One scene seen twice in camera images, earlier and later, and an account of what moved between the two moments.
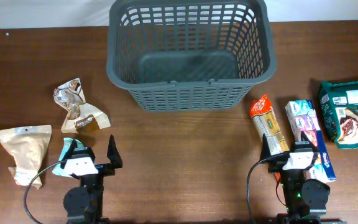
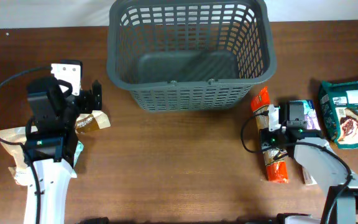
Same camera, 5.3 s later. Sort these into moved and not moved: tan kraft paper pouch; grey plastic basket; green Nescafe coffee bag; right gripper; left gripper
Moved: right gripper; left gripper
Not moved: tan kraft paper pouch; grey plastic basket; green Nescafe coffee bag
